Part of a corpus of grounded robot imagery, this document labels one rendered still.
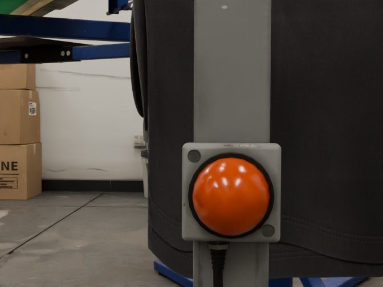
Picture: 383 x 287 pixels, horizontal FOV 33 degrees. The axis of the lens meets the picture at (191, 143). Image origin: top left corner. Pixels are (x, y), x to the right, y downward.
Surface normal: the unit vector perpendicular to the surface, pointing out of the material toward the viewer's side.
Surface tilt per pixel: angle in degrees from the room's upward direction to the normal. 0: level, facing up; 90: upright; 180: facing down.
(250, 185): 61
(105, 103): 90
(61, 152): 90
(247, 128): 90
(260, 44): 90
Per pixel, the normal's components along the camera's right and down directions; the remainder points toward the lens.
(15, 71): 0.07, 0.05
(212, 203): -0.54, 0.21
